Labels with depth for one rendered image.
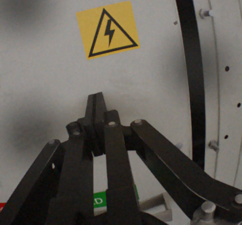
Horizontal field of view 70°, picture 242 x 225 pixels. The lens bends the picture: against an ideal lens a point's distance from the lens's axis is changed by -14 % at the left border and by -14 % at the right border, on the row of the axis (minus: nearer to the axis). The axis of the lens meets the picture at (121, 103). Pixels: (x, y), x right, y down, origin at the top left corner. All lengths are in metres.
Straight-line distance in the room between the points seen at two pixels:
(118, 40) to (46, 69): 0.08
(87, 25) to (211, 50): 0.16
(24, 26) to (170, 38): 0.15
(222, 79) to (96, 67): 0.17
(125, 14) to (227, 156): 0.28
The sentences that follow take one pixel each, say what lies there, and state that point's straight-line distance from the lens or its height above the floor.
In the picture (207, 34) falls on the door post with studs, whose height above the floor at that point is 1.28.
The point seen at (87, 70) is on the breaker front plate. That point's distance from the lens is 0.20.
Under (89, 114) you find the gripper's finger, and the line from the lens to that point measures 0.16.
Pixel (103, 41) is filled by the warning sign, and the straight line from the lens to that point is 0.20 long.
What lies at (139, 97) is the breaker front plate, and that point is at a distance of 0.22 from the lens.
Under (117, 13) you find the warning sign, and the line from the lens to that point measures 0.20.
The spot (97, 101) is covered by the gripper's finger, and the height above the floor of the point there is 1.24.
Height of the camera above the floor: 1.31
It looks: 22 degrees down
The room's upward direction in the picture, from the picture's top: 13 degrees counter-clockwise
